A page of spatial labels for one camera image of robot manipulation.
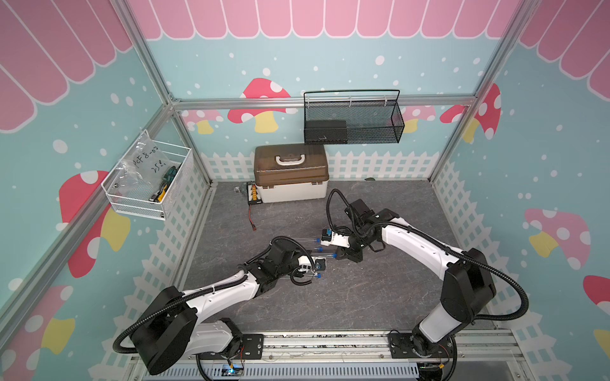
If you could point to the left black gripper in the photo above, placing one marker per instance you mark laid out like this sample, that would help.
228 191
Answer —
299 252

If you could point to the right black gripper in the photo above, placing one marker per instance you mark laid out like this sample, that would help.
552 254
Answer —
345 253

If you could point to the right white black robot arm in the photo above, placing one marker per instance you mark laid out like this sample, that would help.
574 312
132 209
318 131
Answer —
468 279

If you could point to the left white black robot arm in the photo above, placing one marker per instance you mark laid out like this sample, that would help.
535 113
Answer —
175 324

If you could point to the black yellow battery charger board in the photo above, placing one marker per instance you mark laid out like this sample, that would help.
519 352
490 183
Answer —
253 195

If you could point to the brown lid storage toolbox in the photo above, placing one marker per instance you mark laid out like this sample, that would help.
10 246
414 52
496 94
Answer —
291 172

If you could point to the black box in mesh basket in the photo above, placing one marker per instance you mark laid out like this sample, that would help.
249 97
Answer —
325 132

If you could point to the green yellow tool in basket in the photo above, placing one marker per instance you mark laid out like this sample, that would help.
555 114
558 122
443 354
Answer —
165 184

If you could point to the clear plastic labelled bag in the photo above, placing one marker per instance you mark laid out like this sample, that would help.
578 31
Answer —
142 167

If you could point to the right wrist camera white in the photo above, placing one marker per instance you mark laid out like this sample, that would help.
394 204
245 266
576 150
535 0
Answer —
332 238

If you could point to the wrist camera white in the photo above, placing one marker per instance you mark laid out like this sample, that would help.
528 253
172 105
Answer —
332 238
306 267

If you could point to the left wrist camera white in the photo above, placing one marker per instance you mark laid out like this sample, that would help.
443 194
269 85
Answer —
306 267

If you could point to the black mesh wall basket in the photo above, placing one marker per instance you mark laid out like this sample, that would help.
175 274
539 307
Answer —
372 116

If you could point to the white wire wall basket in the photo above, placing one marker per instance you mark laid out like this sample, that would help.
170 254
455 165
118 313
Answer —
137 204

